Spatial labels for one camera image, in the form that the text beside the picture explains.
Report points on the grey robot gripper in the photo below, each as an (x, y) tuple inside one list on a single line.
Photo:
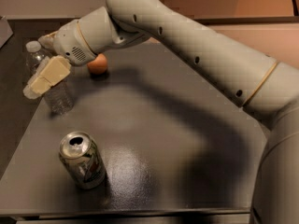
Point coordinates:
[(69, 42)]

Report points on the clear plastic water bottle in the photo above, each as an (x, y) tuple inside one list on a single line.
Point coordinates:
[(58, 98)]

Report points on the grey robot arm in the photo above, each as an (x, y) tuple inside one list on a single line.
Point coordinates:
[(265, 88)]

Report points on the orange ball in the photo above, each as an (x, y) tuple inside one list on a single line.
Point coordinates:
[(98, 66)]

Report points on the open aluminium soda can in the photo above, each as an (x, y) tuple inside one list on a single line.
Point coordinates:
[(81, 158)]

